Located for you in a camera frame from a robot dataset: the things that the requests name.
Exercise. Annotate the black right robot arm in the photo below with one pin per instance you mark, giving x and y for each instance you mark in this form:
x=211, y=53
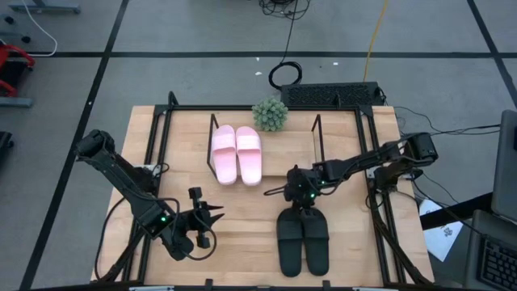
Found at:
x=363, y=159

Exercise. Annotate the red and black cart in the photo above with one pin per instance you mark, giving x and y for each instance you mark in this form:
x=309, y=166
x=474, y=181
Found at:
x=8, y=50

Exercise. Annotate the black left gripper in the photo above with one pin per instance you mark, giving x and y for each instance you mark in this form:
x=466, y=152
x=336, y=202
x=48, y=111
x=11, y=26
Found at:
x=198, y=220

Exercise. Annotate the green succulent plant in pot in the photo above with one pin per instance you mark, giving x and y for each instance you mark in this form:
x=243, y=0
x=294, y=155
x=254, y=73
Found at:
x=270, y=114

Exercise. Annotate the black caster wheel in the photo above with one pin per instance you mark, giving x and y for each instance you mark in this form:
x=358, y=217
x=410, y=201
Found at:
x=26, y=39
x=9, y=20

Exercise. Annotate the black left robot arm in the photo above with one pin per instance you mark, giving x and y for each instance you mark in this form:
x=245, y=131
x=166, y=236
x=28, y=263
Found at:
x=121, y=174

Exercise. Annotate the black metal rig frame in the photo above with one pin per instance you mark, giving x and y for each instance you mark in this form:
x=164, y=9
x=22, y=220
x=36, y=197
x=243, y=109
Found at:
x=194, y=108

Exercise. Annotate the white paper sheet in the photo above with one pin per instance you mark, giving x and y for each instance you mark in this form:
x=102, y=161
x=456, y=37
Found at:
x=442, y=242

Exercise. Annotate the black chair base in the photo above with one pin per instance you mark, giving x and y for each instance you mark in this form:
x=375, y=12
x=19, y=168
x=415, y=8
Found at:
x=5, y=141

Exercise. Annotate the grey monitor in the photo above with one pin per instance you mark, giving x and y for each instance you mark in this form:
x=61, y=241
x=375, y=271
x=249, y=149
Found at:
x=507, y=169

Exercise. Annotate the black beam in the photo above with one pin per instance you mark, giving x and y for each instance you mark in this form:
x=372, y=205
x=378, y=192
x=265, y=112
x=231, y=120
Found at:
x=456, y=210

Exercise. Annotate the silver bar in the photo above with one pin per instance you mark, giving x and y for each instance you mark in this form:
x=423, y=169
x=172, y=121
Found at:
x=151, y=288
x=375, y=289

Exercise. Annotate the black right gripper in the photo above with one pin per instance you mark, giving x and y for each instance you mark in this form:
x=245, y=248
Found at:
x=301, y=186

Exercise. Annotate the black table clamp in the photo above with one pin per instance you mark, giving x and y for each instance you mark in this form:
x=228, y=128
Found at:
x=208, y=283
x=326, y=284

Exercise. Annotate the black slide sandal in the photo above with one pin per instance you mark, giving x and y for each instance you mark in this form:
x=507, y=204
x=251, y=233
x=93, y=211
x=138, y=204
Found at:
x=289, y=246
x=316, y=246

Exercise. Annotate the grey desk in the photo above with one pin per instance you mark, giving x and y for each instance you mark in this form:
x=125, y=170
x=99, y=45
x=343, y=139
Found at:
x=478, y=226

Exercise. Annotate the wooden shelf with metal frame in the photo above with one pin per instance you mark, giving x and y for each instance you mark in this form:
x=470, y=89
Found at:
x=282, y=153

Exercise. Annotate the grey metal desk foot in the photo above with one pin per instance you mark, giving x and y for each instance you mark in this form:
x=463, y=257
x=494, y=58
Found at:
x=48, y=7
x=16, y=102

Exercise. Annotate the pink slide sandal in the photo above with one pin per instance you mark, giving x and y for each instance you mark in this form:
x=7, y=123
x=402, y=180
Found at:
x=249, y=157
x=224, y=157

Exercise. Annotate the black keyboard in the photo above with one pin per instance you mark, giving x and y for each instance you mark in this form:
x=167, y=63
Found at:
x=501, y=266

